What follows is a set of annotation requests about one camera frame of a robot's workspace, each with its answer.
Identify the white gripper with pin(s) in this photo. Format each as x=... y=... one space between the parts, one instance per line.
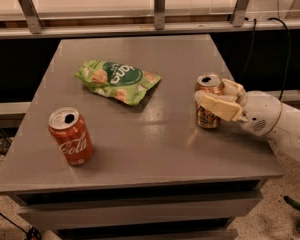
x=261 y=112

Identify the green snack bag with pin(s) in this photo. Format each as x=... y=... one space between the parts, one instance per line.
x=122 y=82

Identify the middle metal bracket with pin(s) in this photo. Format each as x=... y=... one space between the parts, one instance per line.
x=159 y=14

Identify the grey drawer cabinet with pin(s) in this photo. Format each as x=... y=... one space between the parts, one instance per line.
x=155 y=174

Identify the metal bracket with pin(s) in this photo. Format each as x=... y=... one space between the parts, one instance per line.
x=238 y=16
x=32 y=19
x=159 y=14

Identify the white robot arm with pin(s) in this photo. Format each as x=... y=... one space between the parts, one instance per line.
x=286 y=133

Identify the orange soda can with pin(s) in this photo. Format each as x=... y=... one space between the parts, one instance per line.
x=210 y=83

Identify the red cola can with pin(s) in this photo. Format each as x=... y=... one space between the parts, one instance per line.
x=68 y=128

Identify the left metal bracket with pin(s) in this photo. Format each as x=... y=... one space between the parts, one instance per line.
x=32 y=19

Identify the right metal bracket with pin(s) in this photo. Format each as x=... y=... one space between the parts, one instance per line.
x=238 y=16

